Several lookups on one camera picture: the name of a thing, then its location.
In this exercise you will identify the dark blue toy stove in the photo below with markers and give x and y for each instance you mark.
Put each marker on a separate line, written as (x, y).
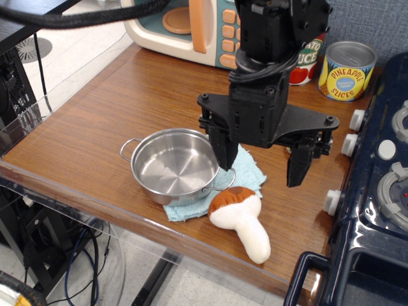
(367, 263)

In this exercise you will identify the tomato sauce can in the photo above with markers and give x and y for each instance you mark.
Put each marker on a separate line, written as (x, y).
(307, 60)

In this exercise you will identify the toy microwave oven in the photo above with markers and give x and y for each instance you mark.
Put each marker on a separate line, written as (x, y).
(206, 32)

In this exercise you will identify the plush toy mushroom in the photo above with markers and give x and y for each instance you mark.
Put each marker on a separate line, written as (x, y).
(242, 217)

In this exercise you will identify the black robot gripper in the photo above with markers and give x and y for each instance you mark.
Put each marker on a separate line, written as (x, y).
(256, 112)

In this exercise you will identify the small stainless steel pot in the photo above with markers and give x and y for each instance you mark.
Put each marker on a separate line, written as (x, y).
(174, 167)

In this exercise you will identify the pineapple slices can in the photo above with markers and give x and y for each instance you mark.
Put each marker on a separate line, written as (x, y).
(347, 69)

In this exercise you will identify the light blue cloth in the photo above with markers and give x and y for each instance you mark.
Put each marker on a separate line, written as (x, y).
(245, 176)

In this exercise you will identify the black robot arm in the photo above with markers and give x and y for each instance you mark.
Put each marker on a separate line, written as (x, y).
(272, 35)

